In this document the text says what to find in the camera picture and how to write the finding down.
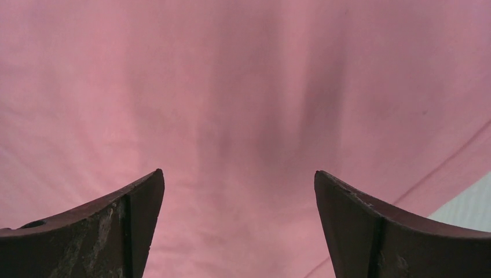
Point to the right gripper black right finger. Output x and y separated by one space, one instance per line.
367 237

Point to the pink t shirt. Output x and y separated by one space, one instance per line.
240 103

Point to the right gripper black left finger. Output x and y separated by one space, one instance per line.
107 237

